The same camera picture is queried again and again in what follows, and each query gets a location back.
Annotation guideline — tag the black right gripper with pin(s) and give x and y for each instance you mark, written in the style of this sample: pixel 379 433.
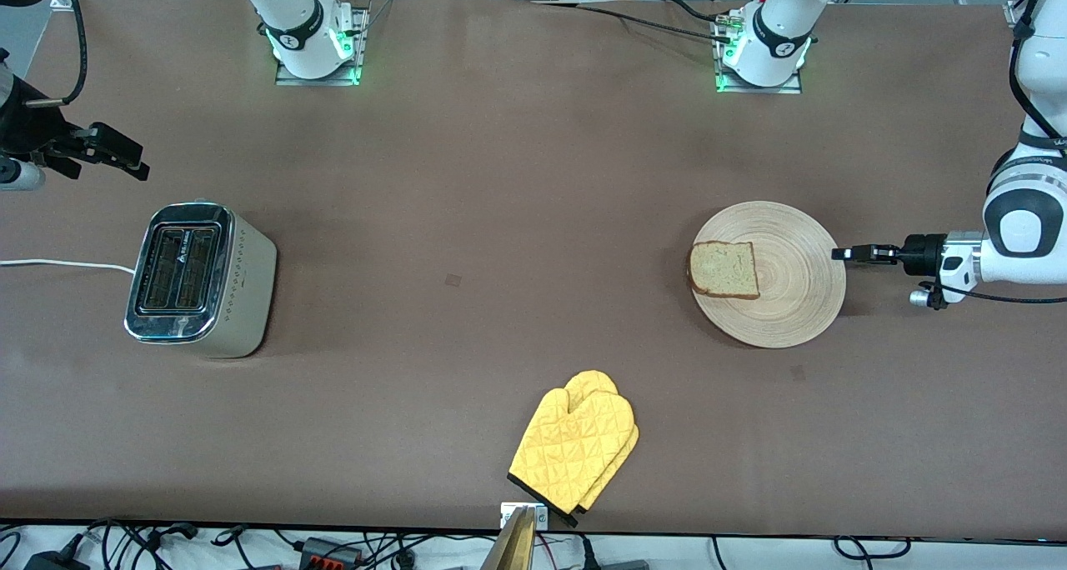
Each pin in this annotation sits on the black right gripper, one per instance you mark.
pixel 27 130

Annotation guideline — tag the black orange connector box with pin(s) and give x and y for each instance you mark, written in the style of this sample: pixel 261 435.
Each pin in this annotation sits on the black orange connector box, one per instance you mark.
pixel 329 552

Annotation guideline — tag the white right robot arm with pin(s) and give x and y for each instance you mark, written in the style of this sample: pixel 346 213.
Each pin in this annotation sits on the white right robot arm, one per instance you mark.
pixel 292 12

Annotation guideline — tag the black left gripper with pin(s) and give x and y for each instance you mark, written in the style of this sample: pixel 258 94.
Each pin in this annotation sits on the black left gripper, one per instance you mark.
pixel 920 253

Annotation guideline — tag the golden camera pole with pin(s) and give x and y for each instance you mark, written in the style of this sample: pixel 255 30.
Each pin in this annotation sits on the golden camera pole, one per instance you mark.
pixel 513 549

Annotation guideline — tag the black power adapter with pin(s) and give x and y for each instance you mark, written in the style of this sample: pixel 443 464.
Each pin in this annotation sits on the black power adapter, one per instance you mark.
pixel 54 562

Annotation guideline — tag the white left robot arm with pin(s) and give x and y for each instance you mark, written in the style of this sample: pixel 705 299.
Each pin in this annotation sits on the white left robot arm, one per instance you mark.
pixel 1025 228

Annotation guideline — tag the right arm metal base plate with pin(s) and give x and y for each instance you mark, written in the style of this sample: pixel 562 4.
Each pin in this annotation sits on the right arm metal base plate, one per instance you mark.
pixel 317 81

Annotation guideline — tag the round wooden plate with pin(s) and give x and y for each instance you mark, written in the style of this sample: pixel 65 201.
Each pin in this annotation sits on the round wooden plate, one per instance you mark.
pixel 792 303

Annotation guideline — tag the silver camera mount bracket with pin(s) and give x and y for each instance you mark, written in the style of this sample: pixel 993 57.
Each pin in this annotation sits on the silver camera mount bracket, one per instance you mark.
pixel 508 516

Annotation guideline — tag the silver two-slot toaster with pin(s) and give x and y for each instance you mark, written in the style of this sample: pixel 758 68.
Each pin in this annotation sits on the silver two-slot toaster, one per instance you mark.
pixel 242 303

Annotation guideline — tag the yellow quilted oven mitt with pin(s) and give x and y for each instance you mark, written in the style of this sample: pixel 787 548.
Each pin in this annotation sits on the yellow quilted oven mitt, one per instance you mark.
pixel 593 382
pixel 567 449

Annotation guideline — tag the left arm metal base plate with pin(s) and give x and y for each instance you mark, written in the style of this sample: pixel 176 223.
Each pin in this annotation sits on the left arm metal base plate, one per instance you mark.
pixel 783 89

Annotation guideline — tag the brown-crust bread slice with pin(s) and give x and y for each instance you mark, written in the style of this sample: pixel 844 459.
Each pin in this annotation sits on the brown-crust bread slice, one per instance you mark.
pixel 723 268

